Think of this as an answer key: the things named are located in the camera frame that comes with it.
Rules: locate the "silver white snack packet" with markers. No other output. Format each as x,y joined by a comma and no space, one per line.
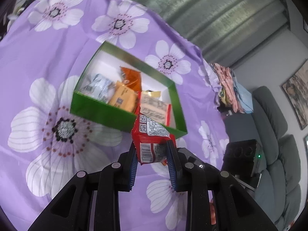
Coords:
96,86

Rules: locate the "grey sofa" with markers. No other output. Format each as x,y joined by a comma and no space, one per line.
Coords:
276,173

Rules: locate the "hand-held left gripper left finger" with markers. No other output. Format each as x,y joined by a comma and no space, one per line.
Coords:
132,173

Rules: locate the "grey curtain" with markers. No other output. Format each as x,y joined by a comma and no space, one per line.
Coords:
216,16

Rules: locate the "beige red-edged snack packet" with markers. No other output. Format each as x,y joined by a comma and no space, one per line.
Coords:
154,107

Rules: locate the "small orange snack packet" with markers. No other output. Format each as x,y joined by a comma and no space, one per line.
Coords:
131,77

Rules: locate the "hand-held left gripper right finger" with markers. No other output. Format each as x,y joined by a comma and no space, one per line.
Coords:
172,173

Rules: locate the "red snack packet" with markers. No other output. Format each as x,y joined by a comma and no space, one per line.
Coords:
149,137

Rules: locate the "small yellow snack packet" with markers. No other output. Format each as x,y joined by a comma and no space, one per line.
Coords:
154,93

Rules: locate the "pile of folded clothes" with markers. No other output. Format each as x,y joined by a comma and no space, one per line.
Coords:
228,86

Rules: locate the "framed wall picture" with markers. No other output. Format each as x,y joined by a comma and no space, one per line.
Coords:
306,145
297,98

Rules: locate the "green cardboard box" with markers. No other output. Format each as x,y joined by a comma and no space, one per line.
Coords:
101,112

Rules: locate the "purple floral cloth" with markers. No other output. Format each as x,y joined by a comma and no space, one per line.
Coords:
36,53

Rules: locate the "orange-yellow snack packet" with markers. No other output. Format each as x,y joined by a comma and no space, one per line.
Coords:
122,97

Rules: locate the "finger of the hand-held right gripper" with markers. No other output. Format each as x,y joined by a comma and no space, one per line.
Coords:
196,160

